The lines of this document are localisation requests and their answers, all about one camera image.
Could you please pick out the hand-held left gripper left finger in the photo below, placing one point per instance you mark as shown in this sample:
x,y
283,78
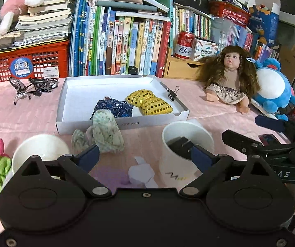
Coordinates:
x,y
89,155

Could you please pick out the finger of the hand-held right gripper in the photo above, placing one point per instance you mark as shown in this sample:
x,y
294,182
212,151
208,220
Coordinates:
x,y
240,140
268,123

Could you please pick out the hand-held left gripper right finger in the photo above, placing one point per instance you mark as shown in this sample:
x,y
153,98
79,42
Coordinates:
x,y
200,157

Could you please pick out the green striped doll garment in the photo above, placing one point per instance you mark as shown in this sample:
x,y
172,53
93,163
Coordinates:
x,y
106,131

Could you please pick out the white doll garment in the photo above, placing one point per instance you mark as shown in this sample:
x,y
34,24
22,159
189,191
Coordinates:
x,y
141,173

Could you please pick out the blue patterned cloth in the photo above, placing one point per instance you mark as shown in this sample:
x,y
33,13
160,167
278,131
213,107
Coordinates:
x,y
114,106

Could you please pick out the white cardboard box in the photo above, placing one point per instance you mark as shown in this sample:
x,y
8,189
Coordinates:
x,y
85,100

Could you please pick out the gold sequin doll garment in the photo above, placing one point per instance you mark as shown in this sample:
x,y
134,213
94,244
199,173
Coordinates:
x,y
157,106

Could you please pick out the yellow sequin pouch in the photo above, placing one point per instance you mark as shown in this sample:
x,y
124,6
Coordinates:
x,y
138,97

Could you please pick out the red phone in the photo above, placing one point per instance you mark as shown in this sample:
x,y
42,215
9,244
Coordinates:
x,y
268,139

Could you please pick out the black power adapter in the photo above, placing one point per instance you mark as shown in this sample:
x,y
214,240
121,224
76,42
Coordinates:
x,y
178,146

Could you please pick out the white mug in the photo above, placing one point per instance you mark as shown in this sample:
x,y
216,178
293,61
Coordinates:
x,y
173,169

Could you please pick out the blue plush toy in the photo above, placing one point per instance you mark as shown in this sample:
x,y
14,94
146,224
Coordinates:
x,y
271,87

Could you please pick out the white bowl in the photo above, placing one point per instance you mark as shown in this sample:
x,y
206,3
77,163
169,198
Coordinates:
x,y
41,146

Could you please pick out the brown-haired doll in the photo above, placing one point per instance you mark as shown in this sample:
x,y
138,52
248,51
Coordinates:
x,y
231,82

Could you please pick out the brown cardboard sheet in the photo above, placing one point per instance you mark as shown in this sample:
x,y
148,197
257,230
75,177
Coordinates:
x,y
290,61

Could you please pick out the black binder clip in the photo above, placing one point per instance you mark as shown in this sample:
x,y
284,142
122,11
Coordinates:
x,y
172,94

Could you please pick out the black model bicycle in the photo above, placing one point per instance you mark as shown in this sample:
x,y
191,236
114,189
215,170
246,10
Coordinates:
x,y
38,83

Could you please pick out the row of thin colourful books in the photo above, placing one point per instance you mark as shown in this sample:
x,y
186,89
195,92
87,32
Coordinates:
x,y
240,37

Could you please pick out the wooden drawer box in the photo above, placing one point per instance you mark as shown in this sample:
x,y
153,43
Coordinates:
x,y
181,68

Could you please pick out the small black cube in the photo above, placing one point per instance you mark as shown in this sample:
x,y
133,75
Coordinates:
x,y
133,70

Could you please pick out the small white printed box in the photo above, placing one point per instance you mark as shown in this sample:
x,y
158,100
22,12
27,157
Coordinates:
x,y
204,50

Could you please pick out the blue printed carton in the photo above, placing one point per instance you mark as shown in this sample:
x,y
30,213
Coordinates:
x,y
266,23

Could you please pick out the red beverage can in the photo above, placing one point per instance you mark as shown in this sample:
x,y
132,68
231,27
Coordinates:
x,y
184,45

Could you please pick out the row of upright books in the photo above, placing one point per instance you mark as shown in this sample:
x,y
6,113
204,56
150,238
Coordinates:
x,y
116,43

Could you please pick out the red plastic basket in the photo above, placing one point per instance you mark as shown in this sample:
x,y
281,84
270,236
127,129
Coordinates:
x,y
229,12

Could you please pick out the red plastic crate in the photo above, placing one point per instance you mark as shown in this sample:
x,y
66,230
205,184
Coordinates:
x,y
0,64

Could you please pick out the stack of flat books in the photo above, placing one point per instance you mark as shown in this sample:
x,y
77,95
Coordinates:
x,y
44,24

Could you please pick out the pink plush toy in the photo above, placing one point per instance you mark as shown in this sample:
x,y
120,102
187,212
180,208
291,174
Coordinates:
x,y
14,3

